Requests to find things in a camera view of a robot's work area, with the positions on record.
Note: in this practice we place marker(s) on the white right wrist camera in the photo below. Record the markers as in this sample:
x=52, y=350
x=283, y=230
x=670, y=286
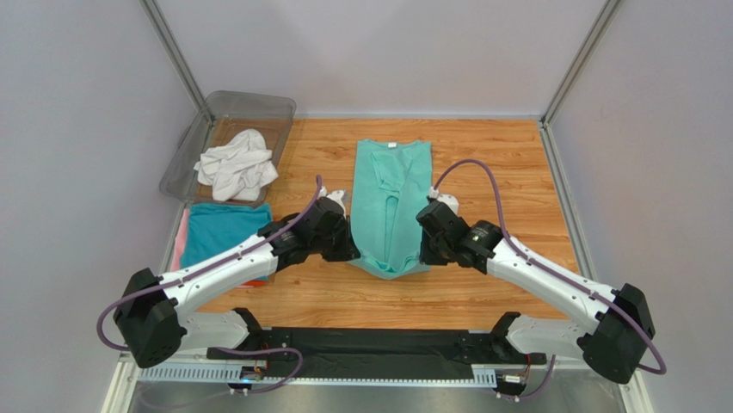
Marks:
x=449, y=200

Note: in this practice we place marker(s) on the clear plastic bin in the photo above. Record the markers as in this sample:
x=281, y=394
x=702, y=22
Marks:
x=223, y=116

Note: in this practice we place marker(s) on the teal green t shirt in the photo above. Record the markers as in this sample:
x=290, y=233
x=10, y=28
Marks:
x=391, y=183

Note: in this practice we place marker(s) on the left aluminium frame post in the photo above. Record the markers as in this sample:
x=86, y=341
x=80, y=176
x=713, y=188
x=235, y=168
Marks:
x=156, y=16

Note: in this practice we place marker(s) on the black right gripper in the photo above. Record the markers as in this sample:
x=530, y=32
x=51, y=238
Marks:
x=431, y=244

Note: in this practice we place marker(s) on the aluminium frame post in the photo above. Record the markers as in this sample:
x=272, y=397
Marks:
x=592, y=39
x=156, y=16

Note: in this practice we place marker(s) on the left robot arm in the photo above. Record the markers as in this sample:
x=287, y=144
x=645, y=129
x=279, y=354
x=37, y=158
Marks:
x=159, y=315

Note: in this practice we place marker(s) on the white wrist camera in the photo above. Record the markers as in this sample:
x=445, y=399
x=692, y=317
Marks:
x=339, y=196
x=449, y=200

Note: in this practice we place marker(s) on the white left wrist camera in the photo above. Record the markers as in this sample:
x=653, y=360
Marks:
x=339, y=196

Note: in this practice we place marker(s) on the aluminium front rail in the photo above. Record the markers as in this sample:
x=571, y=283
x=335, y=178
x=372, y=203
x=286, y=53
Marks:
x=252, y=365

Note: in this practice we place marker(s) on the crumpled white t shirt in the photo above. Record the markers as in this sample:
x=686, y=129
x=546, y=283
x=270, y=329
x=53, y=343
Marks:
x=238, y=170

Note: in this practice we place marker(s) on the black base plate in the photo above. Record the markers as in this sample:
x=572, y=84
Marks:
x=331, y=353

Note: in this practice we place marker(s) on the folded pink t shirt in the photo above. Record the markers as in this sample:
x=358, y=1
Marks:
x=180, y=241

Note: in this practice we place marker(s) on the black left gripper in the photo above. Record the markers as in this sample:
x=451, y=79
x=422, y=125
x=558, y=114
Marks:
x=348, y=249

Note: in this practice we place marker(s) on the folded dark teal t shirt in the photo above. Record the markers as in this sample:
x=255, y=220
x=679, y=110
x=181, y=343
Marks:
x=216, y=228

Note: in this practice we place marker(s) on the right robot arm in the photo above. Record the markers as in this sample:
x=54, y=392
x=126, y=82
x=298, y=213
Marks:
x=572, y=303

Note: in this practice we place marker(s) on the right aluminium frame post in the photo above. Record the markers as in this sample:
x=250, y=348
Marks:
x=592, y=39

